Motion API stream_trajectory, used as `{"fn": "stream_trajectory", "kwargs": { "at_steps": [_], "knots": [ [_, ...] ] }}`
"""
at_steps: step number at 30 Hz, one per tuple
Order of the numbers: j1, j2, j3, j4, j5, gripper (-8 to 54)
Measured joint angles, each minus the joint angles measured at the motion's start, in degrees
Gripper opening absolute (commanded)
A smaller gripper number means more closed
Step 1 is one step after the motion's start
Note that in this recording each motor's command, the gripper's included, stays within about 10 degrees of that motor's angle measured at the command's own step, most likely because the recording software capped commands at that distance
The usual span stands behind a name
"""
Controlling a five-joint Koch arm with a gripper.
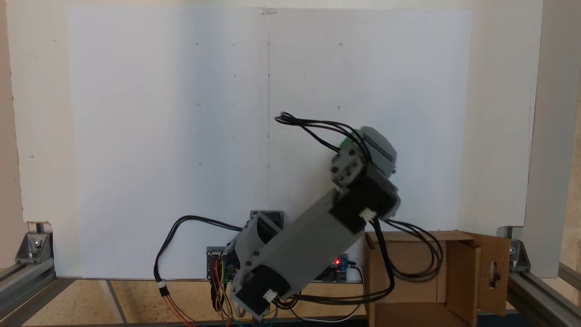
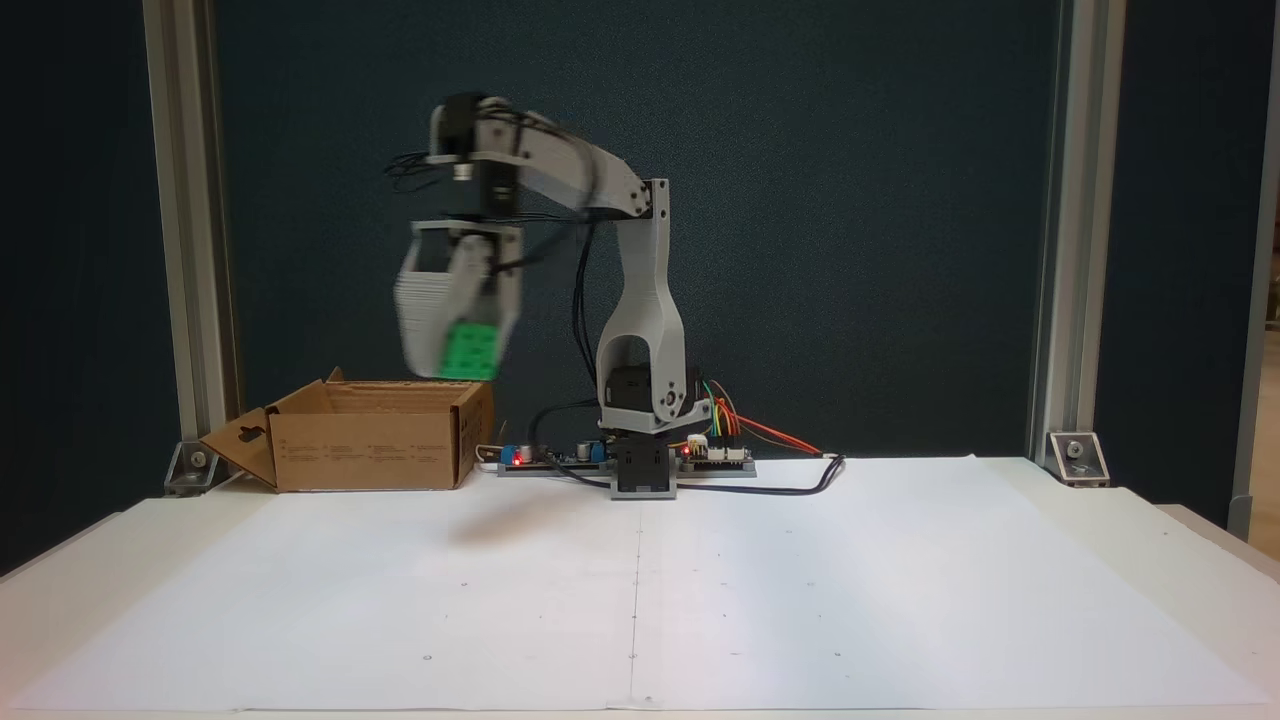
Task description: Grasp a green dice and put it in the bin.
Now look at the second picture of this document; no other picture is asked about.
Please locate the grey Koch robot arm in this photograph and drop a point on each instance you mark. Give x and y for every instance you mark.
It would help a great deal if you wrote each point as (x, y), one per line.
(640, 300)

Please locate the blue voltage converter board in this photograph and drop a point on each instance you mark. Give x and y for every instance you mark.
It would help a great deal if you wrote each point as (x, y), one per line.
(545, 458)

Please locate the motor controller circuit board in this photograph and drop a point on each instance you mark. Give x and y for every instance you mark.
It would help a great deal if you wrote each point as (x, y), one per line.
(720, 456)

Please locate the green dice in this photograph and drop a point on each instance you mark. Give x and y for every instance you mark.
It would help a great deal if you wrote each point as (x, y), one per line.
(470, 352)

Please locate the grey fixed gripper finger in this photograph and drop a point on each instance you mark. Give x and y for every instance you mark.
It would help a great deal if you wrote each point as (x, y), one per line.
(420, 320)

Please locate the brown cardboard box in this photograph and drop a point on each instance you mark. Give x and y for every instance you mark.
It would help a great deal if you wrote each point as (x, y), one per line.
(360, 450)

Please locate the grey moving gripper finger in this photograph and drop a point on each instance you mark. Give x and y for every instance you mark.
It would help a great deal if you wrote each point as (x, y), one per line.
(490, 300)

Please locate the metal corner bracket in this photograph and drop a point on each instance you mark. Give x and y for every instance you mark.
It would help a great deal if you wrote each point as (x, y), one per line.
(195, 462)
(1075, 455)

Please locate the aluminium frame post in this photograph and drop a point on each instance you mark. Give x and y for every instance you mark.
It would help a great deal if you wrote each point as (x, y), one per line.
(1080, 200)
(185, 200)

